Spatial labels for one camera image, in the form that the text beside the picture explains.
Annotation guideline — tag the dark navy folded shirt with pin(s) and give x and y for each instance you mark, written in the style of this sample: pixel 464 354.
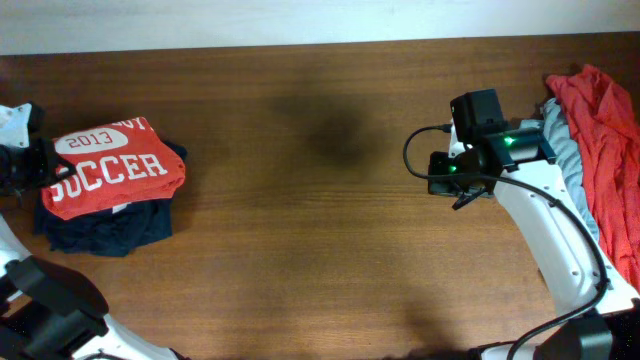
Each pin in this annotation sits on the dark navy folded shirt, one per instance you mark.
pixel 113 232

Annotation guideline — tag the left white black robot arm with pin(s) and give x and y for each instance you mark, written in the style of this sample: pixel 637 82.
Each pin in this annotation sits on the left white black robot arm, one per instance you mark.
pixel 50 311

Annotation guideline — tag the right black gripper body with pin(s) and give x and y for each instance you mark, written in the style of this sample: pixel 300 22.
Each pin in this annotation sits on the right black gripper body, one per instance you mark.
pixel 458 187

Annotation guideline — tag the light blue grey shirt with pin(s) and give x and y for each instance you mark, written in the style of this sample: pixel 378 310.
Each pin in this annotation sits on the light blue grey shirt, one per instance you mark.
pixel 555 128

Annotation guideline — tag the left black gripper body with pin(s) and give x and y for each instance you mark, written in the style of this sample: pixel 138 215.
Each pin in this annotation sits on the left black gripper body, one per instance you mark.
pixel 45 163

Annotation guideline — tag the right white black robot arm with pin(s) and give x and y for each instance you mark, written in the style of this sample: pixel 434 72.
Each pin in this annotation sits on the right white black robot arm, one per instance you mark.
pixel 597 311

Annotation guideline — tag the orange FRAM t-shirt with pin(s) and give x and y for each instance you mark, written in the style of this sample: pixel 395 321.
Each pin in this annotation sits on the orange FRAM t-shirt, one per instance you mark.
pixel 118 163

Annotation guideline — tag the red mesh shirt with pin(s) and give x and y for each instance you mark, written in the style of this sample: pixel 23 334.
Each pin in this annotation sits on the red mesh shirt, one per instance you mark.
pixel 601 120

